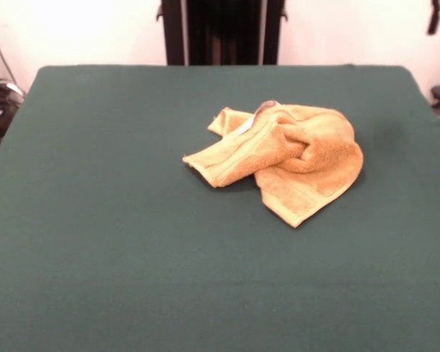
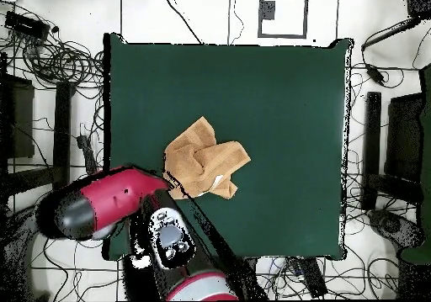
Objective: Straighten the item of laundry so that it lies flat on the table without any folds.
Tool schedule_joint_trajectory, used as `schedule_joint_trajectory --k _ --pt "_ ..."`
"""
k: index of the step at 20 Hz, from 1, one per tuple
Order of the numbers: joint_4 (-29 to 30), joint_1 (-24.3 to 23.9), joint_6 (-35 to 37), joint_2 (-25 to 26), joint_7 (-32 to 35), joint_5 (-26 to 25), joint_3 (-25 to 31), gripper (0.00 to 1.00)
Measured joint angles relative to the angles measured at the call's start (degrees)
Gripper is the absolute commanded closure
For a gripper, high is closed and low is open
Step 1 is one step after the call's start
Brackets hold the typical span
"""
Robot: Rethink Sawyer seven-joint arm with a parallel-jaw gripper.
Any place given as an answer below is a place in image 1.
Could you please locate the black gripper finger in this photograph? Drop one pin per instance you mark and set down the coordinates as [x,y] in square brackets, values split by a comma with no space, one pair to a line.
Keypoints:
[433,18]

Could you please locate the orange terry towel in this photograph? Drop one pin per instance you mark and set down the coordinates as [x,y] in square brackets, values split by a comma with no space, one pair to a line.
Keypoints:
[308,165]

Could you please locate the dark green table cloth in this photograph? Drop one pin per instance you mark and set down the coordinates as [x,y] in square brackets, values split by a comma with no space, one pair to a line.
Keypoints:
[95,220]

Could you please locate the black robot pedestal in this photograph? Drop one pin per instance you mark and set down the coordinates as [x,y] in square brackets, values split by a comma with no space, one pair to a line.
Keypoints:
[223,33]

